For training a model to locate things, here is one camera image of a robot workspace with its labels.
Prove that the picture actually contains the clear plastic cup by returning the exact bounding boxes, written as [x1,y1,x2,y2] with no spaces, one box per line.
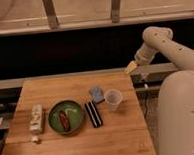
[104,89,123,111]

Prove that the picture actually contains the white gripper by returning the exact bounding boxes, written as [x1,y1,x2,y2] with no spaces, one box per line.
[125,45,155,74]

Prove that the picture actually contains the green bowl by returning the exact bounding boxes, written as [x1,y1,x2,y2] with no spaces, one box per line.
[48,100,85,135]

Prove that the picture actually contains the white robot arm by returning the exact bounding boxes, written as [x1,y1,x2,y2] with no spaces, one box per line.
[125,26,194,155]

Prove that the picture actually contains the small white bottle cap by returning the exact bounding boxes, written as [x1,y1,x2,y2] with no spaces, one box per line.
[32,135,40,143]

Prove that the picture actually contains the black striped eraser block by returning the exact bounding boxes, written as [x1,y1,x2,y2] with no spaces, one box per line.
[84,101,103,128]

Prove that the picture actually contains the red brown food item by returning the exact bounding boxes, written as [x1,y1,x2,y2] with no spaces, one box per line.
[59,111,70,131]

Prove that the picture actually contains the white lying bottle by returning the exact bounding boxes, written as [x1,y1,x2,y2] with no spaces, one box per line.
[29,104,44,134]

